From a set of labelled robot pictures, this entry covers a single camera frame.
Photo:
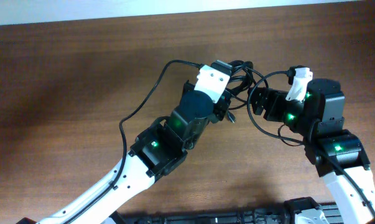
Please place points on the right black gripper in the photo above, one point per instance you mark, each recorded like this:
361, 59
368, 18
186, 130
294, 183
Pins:
277, 96

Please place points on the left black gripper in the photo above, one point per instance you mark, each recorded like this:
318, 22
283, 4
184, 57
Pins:
222, 106

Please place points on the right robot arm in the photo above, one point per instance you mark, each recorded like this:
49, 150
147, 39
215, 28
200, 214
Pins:
314, 109

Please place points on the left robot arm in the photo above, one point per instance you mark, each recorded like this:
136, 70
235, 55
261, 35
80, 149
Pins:
156, 152

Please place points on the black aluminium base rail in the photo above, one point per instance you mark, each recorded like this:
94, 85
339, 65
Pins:
298, 210

